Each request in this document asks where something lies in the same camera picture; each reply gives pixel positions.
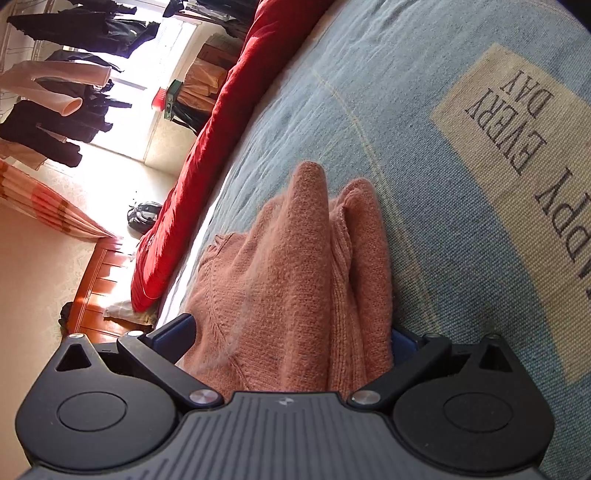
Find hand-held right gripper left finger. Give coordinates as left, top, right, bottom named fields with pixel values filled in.
left=55, top=313, right=225, bottom=412

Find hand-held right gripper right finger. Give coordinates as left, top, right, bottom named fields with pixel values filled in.
left=346, top=327, right=515, bottom=412

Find orange knit sweater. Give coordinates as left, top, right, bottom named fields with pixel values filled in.
left=178, top=161, right=399, bottom=398

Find row of hanging dark clothes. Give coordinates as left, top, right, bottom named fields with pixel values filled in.
left=0, top=0, right=160, bottom=169

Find pale pillow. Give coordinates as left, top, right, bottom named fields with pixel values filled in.
left=102, top=298, right=160, bottom=326

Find wooden headboard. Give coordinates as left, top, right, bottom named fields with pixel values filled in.
left=58, top=237, right=139, bottom=344

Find black backpack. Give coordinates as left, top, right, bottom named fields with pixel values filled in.
left=127, top=200, right=164, bottom=234

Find grey-blue checked bed cover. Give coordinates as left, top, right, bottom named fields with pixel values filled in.
left=157, top=0, right=591, bottom=480

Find striped pink curtain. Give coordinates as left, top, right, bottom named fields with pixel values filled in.
left=0, top=159, right=123, bottom=241

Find red quilt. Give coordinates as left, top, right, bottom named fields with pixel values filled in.
left=130, top=0, right=334, bottom=313

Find orange hanging cloths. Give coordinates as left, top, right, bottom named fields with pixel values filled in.
left=178, top=60, right=228, bottom=108

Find brown cabinet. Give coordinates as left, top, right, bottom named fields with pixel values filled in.
left=198, top=34, right=246, bottom=70

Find dark jacket with badge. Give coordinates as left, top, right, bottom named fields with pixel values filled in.
left=164, top=0, right=259, bottom=38

